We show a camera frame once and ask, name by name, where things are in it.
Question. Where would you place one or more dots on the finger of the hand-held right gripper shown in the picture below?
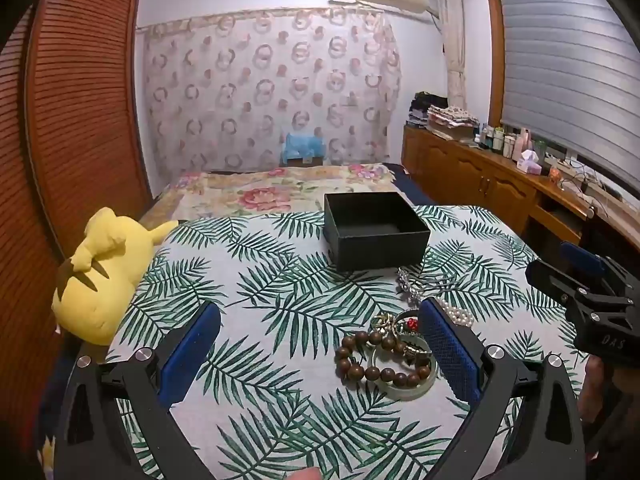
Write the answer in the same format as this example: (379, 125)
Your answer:
(582, 257)
(555, 275)

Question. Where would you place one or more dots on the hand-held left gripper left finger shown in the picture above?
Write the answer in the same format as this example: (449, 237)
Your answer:
(192, 347)

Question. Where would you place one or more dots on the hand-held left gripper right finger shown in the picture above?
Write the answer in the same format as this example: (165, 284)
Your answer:
(447, 355)

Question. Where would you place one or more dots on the pale green jade bangle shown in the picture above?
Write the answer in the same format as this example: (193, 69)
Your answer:
(400, 392)

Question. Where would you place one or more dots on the silver rhinestone hair ornament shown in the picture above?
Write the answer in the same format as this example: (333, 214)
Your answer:
(415, 285)

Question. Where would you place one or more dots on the black box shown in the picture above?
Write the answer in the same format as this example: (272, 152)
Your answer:
(372, 232)

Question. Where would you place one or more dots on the red bead charm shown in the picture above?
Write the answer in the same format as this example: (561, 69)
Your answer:
(411, 325)

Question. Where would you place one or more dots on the small orange object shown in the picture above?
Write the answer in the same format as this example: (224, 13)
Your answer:
(555, 174)

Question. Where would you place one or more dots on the green leaf print cloth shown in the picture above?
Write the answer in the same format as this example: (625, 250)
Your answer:
(280, 320)

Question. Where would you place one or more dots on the pink tissue box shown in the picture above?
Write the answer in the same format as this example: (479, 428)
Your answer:
(528, 162)

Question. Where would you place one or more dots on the yellow plush toy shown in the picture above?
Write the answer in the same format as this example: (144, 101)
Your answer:
(107, 270)

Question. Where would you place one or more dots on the wooden cabinet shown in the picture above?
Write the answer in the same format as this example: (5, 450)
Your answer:
(475, 175)

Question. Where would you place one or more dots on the row of cosmetic bottles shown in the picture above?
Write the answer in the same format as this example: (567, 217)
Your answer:
(505, 140)

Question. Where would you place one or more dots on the floral blanket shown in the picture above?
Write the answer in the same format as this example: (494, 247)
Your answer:
(240, 195)

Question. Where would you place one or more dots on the dark blue mattress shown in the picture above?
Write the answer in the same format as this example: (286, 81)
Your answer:
(412, 187)

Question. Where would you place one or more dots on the stack of folded clothes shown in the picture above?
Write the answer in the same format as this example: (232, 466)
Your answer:
(442, 112)

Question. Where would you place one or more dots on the grey window blind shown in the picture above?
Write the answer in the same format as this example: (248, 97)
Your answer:
(565, 60)

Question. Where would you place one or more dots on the light blue plush toy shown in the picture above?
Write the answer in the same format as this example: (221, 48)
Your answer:
(302, 146)

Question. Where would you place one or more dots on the white lace curtain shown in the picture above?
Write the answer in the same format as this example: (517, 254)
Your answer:
(454, 45)

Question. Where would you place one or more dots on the circle patterned curtain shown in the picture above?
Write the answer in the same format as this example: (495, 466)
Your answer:
(240, 90)

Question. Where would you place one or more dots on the wooden louvre wardrobe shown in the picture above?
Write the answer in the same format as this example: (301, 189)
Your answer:
(75, 110)

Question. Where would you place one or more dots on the wooden window frame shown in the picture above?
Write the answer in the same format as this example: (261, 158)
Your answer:
(494, 50)

